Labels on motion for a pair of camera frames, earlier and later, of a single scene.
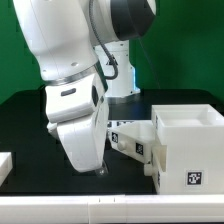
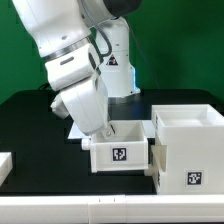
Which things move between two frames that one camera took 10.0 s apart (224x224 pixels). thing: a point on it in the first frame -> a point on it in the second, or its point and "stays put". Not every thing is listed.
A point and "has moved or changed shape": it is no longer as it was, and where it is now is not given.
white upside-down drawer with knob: [158, 164] stays put
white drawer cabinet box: [194, 138] stays put
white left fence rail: [6, 165] stays put
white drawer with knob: [132, 137] has moved or changed shape
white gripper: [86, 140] -> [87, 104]
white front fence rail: [119, 208] stays put
